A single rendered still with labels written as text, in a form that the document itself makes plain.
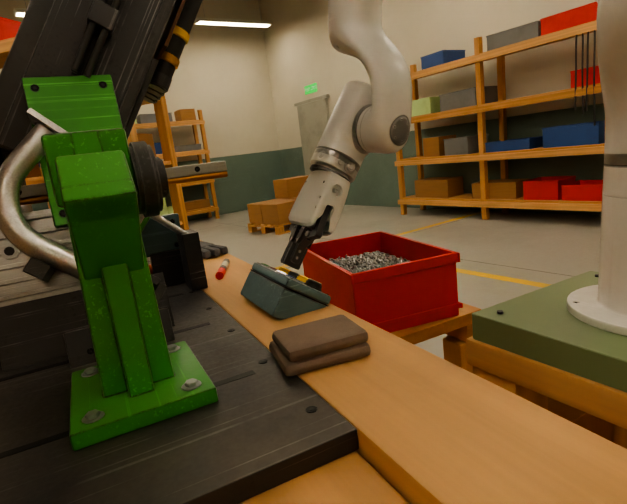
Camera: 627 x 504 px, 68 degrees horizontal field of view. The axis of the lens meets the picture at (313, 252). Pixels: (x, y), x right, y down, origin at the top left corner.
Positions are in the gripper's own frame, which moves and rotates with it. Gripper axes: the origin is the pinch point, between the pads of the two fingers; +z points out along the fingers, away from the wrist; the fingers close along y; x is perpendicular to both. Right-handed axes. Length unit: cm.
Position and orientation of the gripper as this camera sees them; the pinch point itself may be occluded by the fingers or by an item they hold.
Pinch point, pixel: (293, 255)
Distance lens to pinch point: 79.2
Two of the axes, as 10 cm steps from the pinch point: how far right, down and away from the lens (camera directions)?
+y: -4.5, -1.4, 8.8
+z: -4.1, 9.1, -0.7
